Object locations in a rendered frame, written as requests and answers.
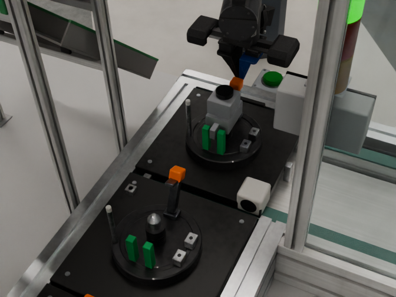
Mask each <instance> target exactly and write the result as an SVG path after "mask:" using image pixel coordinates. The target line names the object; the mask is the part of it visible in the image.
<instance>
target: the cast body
mask: <svg viewBox="0 0 396 297"><path fill-rule="evenodd" d="M242 105H243V101H242V100H241V99H240V91H238V90H234V89H233V88H232V87H231V86H229V85H218V86H217V87H216V88H215V89H214V91H213V92H212V94H211V95H210V97H209V98H208V99H207V114H206V125H208V126H211V129H210V138H211V139H214V140H215V138H216V137H217V132H218V131H219V129H221V130H225V131H226V134H229V133H230V131H231V130H232V128H233V126H234V125H235V123H236V122H237V120H238V118H239V117H240V115H241V114H242Z"/></svg>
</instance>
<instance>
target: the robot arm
mask: <svg viewBox="0 0 396 297"><path fill-rule="evenodd" d="M274 11H275V8H274V7H272V6H269V5H265V4H262V0H223V2H222V7H221V11H220V16H219V19H215V18H211V17H208V16H203V15H201V16H199V17H198V18H197V19H196V20H195V21H194V23H193V24H192V25H191V26H190V28H189V29H188V30H187V42H189V43H192V44H196V45H200V46H205V45H206V44H207V38H208V37H209V38H213V39H218V44H219V49H218V50H217V55H219V56H221V57H222V58H223V59H224V61H225V62H226V63H227V65H228V66H229V67H230V69H231V70H232V72H233V74H234V75H235V77H237V78H241V79H243V80H244V78H245V76H246V74H247V72H248V69H249V67H250V65H251V64H253V65H255V64H257V62H258V61H259V59H260V58H261V56H262V55H263V53H265V54H268V55H267V62H268V63H269V64H272V65H276V66H279V67H283V68H288V67H289V66H290V64H291V62H292V61H293V59H294V57H295V55H296V54H297V52H298V51H299V47H300V43H299V41H298V39H297V38H293V37H288V36H285V35H280V34H279V35H278V37H277V38H276V39H275V40H274V41H273V42H272V41H267V40H266V39H267V37H265V36H262V35H260V34H263V33H264V34H265V33H266V26H271V23H272V19H273V15H274ZM243 48H245V52H244V53H243V55H242V49H243Z"/></svg>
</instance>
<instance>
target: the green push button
mask: <svg viewBox="0 0 396 297"><path fill-rule="evenodd" d="M282 79H283V77H282V75H281V74H280V73H278V72H276V71H269V72H266V73H265V74H264V75H263V82H264V83H265V84H266V85H268V86H272V87H275V86H278V85H280V83H281V82H282Z"/></svg>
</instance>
